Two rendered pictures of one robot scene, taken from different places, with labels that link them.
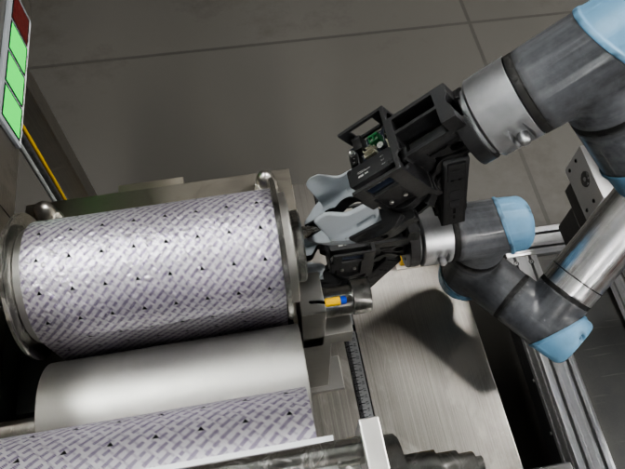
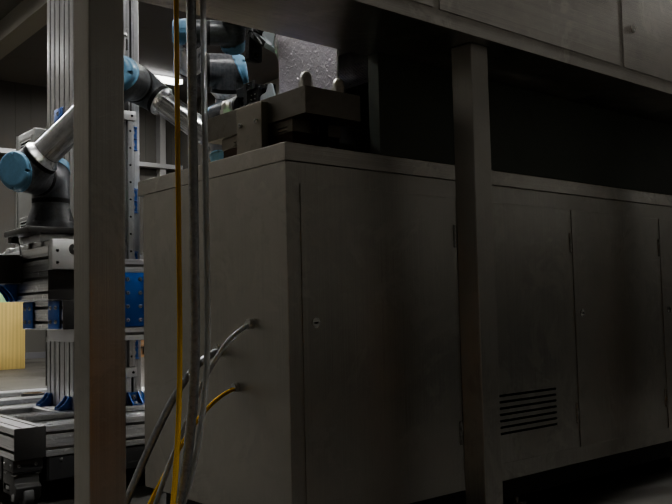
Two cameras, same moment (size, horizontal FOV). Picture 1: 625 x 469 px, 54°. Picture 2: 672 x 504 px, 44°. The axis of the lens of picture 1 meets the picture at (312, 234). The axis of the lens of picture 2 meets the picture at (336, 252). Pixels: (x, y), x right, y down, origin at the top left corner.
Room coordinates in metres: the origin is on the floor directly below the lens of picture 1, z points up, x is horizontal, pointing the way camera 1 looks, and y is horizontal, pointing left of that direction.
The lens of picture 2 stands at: (1.35, 1.98, 0.55)
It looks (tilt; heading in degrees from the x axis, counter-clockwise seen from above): 4 degrees up; 239
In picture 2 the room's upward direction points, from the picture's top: 1 degrees counter-clockwise
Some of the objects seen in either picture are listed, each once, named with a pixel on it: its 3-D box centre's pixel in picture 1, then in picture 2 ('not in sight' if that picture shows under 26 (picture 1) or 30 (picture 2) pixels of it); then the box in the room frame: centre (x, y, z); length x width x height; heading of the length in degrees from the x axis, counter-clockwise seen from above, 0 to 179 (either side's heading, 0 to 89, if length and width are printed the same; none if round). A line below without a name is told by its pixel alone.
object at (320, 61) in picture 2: not in sight; (307, 84); (0.35, 0.16, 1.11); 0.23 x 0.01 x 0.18; 100
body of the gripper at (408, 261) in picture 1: (367, 243); (253, 101); (0.39, -0.07, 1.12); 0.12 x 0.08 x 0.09; 100
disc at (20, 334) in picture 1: (33, 286); not in sight; (0.27, 0.28, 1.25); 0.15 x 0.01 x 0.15; 10
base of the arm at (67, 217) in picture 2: not in sight; (50, 214); (0.78, -0.77, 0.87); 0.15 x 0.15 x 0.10
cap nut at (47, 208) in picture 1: (46, 212); (305, 81); (0.47, 0.39, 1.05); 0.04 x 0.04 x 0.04
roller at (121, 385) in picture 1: (183, 401); not in sight; (0.17, 0.13, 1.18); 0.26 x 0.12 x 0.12; 100
